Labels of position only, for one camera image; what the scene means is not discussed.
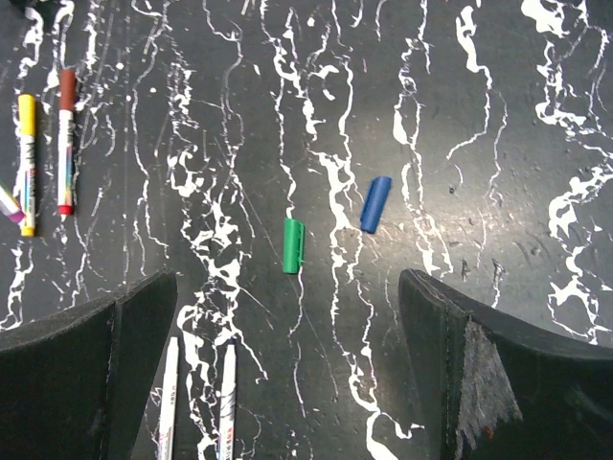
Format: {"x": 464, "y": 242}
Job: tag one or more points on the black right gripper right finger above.
{"x": 492, "y": 386}

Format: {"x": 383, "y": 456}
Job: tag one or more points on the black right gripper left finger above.
{"x": 75, "y": 384}

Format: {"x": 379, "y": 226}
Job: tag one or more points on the white pen green tip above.
{"x": 168, "y": 402}

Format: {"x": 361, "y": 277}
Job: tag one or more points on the white pen purple tip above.
{"x": 10, "y": 208}

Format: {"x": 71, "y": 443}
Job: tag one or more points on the white pen yellow tip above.
{"x": 27, "y": 187}

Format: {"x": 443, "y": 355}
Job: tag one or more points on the green pen cap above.
{"x": 294, "y": 239}

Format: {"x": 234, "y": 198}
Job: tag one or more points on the white pen red tip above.
{"x": 65, "y": 162}

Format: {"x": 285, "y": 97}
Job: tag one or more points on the yellow pen cap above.
{"x": 26, "y": 114}

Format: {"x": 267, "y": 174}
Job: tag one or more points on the brown pen cap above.
{"x": 67, "y": 89}

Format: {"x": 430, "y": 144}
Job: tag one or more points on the white pen blue tip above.
{"x": 227, "y": 401}

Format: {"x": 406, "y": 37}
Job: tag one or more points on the blue pen cap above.
{"x": 374, "y": 203}

